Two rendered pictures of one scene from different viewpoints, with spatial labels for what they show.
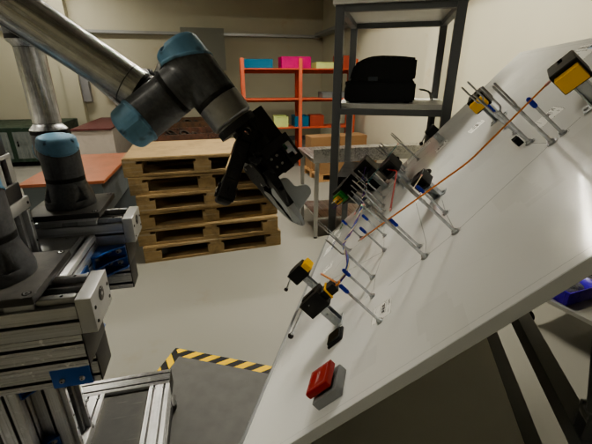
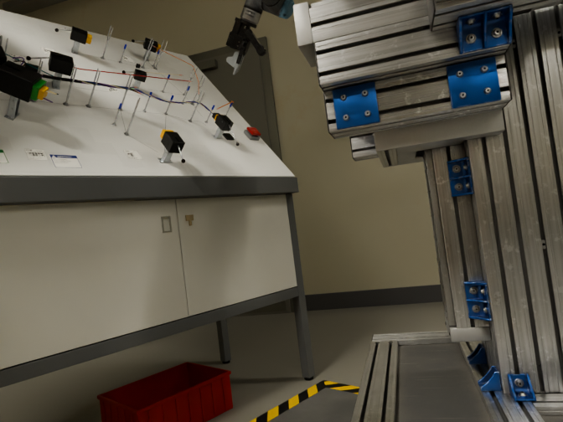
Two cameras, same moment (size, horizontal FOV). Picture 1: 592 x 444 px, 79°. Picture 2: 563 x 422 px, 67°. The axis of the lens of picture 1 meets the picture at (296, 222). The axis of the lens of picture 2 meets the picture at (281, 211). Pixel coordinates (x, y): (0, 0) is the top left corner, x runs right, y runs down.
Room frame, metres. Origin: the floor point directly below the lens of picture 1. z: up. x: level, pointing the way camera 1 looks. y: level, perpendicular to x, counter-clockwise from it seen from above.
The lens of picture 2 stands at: (2.09, 0.95, 0.66)
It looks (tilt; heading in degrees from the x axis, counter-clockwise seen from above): 2 degrees up; 209
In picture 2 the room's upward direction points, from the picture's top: 7 degrees counter-clockwise
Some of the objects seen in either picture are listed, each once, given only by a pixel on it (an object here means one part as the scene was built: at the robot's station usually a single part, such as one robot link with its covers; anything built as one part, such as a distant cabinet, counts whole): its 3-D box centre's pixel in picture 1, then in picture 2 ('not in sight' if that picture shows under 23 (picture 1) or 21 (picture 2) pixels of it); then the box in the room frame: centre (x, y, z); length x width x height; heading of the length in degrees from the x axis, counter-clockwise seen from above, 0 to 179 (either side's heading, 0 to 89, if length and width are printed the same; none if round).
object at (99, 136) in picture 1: (108, 139); not in sight; (7.62, 3.91, 0.36); 2.09 x 0.68 x 0.71; 13
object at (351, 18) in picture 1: (381, 203); not in sight; (1.86, -0.46, 0.92); 0.60 x 0.50 x 1.85; 166
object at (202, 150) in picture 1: (205, 193); not in sight; (3.52, 0.91, 0.48); 1.34 x 0.92 x 0.95; 108
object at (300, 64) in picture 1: (296, 112); not in sight; (7.00, -0.01, 0.96); 2.15 x 0.57 x 1.93; 103
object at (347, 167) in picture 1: (372, 175); not in sight; (1.81, -0.39, 1.09); 0.35 x 0.33 x 0.07; 166
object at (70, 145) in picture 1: (59, 155); not in sight; (1.18, 0.77, 1.33); 0.13 x 0.12 x 0.14; 39
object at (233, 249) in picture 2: not in sight; (242, 247); (0.73, 0.02, 0.60); 0.55 x 0.03 x 0.39; 166
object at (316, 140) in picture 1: (340, 155); not in sight; (6.12, -0.75, 0.33); 1.12 x 0.79 x 0.65; 103
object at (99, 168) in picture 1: (92, 198); not in sight; (3.69, 2.19, 0.36); 1.33 x 0.69 x 0.71; 13
